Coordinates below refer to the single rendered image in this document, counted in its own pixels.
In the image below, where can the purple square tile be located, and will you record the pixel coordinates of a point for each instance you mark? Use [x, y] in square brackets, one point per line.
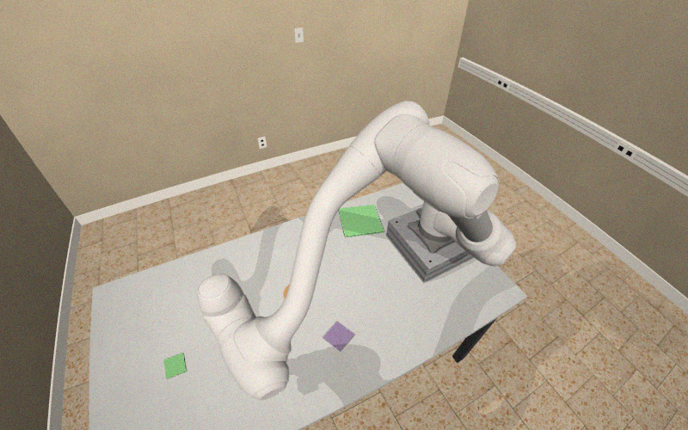
[338, 336]

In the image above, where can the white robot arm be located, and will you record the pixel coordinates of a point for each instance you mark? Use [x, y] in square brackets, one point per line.
[446, 173]

